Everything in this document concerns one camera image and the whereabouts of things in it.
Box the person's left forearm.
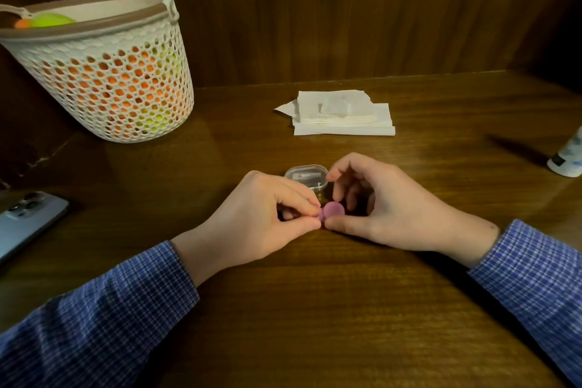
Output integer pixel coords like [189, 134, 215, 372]
[0, 231, 214, 388]

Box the person's right hand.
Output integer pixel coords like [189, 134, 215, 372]
[324, 152, 455, 254]

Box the small clear plastic box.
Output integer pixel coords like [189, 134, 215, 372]
[284, 164, 329, 203]

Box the white mesh basket brown rim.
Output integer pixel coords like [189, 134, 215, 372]
[0, 0, 195, 144]

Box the person's right forearm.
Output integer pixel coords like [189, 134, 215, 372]
[437, 212, 582, 386]

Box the pink round cap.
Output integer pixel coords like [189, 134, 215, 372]
[317, 201, 346, 223]

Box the white plastic bottle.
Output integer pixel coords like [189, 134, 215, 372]
[547, 126, 582, 179]

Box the person's left hand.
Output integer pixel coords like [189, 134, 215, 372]
[189, 169, 324, 276]

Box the white paper napkin stack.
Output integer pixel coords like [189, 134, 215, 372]
[274, 89, 396, 137]

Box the pile of orange green balls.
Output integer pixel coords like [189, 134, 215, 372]
[14, 13, 189, 135]

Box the small folded white tissue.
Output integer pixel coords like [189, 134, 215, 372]
[319, 99, 352, 119]

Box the silver blue smartphone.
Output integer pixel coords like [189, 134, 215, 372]
[0, 191, 70, 266]

